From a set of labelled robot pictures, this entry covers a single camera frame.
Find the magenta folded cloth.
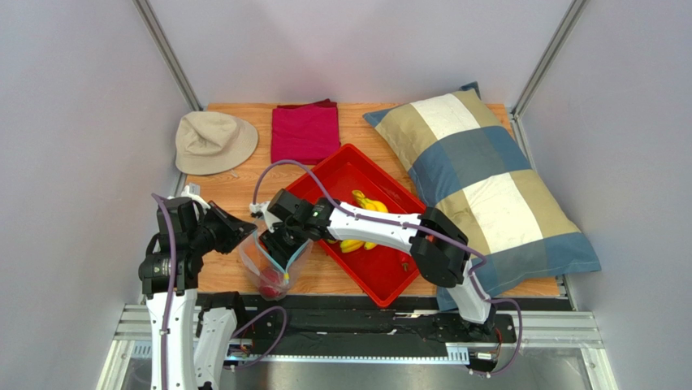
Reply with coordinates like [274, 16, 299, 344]
[270, 99, 341, 165]

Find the clear zip top bag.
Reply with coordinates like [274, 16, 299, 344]
[238, 219, 314, 301]

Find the plaid checkered pillow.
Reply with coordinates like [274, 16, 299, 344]
[364, 89, 601, 297]

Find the red fake apple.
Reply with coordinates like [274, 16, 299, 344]
[258, 267, 291, 301]

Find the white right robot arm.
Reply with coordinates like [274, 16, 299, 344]
[251, 189, 496, 329]

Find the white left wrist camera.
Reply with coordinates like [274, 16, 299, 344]
[179, 183, 210, 210]

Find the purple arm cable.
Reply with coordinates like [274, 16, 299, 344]
[253, 159, 525, 378]
[151, 193, 290, 390]

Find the red plastic tray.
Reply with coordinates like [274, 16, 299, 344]
[312, 144, 425, 308]

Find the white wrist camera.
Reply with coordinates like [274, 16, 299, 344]
[179, 183, 210, 210]
[249, 201, 281, 231]

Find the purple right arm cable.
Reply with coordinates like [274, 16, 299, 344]
[253, 159, 525, 378]

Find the yellow fake banana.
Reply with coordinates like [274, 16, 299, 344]
[324, 188, 391, 254]

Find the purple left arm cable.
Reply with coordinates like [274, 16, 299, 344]
[151, 193, 290, 390]

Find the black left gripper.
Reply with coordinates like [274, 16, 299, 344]
[189, 200, 257, 254]

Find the purple fake eggplant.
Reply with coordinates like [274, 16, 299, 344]
[398, 252, 410, 273]

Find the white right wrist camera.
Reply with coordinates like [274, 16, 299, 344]
[249, 201, 281, 231]

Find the beige bucket hat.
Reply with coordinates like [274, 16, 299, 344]
[175, 111, 259, 176]

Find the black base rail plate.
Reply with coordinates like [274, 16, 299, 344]
[240, 296, 518, 358]

